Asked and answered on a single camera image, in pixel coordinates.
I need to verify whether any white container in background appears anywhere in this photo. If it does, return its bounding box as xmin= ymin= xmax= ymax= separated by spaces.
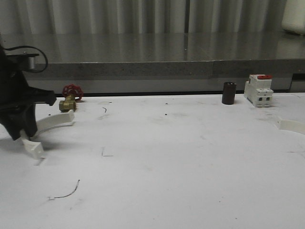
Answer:
xmin=281 ymin=0 xmax=305 ymax=36

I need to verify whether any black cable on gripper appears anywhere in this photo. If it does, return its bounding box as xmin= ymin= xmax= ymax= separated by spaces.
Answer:
xmin=4 ymin=45 xmax=49 ymax=73

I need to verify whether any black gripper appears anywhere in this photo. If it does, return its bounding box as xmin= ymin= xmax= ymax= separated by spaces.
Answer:
xmin=0 ymin=45 xmax=56 ymax=140

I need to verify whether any brass valve red handwheel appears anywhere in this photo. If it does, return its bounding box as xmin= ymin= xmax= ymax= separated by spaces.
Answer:
xmin=59 ymin=84 xmax=84 ymax=112

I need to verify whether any white circuit breaker red switch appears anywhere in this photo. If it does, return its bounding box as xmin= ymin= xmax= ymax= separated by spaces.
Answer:
xmin=244 ymin=74 xmax=274 ymax=107

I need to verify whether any dark brown cylinder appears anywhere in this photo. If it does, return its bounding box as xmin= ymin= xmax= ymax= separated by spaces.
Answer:
xmin=222 ymin=82 xmax=236 ymax=105

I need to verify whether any grey stone counter shelf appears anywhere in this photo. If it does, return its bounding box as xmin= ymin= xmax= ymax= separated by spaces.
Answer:
xmin=0 ymin=32 xmax=305 ymax=80

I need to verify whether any white half clamp with stud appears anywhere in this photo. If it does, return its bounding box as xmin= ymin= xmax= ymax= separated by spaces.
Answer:
xmin=276 ymin=117 xmax=305 ymax=134

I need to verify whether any white half pipe clamp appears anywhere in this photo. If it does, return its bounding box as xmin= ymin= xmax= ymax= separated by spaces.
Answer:
xmin=20 ymin=110 xmax=75 ymax=159

